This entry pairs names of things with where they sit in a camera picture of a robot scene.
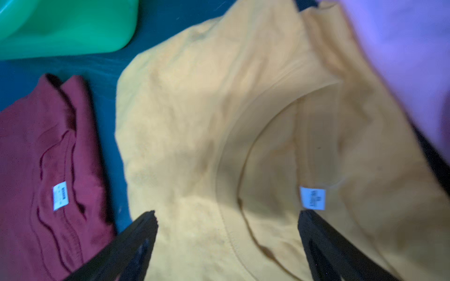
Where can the green plastic basket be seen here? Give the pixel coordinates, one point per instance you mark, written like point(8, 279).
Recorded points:
point(31, 29)

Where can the pink t-shirt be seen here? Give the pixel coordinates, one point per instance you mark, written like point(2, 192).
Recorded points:
point(408, 44)

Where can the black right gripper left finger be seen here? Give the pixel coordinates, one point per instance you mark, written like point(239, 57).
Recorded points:
point(127, 258)

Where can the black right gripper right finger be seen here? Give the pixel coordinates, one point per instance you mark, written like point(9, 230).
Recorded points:
point(331, 257)

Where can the dark red t-shirt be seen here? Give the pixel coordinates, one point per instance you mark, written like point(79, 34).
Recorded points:
point(53, 197)

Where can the yellow t-shirt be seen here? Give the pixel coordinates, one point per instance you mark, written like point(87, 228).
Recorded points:
point(222, 125)

